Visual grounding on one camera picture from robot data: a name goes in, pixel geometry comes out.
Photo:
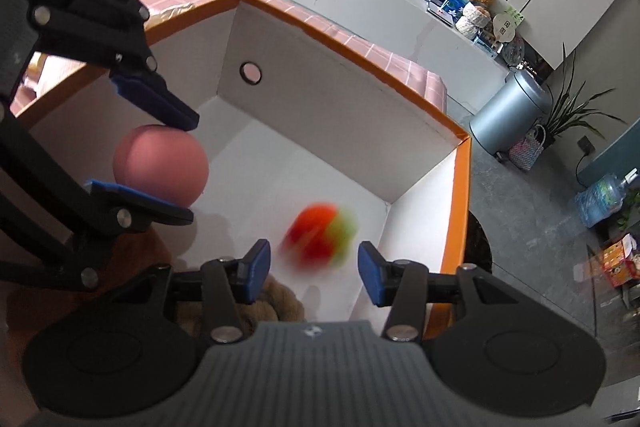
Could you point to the orange gift box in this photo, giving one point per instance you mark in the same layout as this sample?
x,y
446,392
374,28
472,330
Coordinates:
x,y
620,261

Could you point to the potted orchid plant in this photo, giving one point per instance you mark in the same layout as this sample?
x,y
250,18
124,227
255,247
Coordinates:
x,y
570,109

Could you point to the orange cardboard box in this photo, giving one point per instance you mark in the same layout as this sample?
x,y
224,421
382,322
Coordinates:
x,y
290,116

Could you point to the woven small basket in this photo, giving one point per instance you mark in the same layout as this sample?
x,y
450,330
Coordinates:
x,y
525,153

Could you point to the blue water jug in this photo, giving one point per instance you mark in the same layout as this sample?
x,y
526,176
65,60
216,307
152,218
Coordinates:
x,y
603,198

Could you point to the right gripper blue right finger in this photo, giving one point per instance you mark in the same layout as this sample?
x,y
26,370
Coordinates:
x,y
400,286

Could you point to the orange crochet ball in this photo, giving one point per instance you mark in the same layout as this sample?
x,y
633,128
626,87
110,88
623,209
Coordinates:
x,y
320,237

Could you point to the black waste bin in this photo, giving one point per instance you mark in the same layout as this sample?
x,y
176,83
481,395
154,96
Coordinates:
x,y
477,249

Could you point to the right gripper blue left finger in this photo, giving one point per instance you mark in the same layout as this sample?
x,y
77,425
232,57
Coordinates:
x,y
227,283

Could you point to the pink egg sponge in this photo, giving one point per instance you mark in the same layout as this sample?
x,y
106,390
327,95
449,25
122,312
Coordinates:
x,y
163,162

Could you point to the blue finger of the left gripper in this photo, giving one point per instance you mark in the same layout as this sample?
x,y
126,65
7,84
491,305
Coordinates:
x,y
135,211
148,91

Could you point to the grey metal trash can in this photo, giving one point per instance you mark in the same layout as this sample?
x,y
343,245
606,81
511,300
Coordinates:
x,y
511,113

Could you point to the brown braided plush towel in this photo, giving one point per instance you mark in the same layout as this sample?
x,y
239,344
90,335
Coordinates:
x,y
275,303

